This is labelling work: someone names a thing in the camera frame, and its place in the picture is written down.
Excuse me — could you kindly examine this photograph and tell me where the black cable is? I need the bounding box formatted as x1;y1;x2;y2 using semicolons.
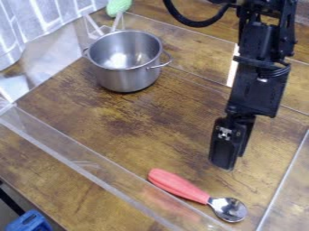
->
162;0;233;29

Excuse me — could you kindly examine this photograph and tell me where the stainless steel pot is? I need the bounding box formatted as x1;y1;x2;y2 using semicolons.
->
83;30;172;93

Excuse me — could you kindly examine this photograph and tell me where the blue plastic crate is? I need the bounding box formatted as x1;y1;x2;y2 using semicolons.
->
5;209;53;231

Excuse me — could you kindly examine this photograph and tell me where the white patterned curtain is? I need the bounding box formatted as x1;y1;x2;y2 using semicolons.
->
0;0;108;71

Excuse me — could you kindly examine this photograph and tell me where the pink handled metal spoon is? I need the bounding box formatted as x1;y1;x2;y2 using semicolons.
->
147;169;247;223

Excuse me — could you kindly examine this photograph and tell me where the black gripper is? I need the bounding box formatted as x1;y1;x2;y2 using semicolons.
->
209;56;290;171

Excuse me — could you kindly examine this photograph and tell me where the clear acrylic barrier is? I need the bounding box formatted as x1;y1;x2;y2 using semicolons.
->
0;105;231;231

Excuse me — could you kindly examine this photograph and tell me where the green textured object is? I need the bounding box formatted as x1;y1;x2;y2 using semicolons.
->
106;0;132;17

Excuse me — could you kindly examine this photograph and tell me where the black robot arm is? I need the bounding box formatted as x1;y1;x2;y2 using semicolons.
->
209;0;297;171

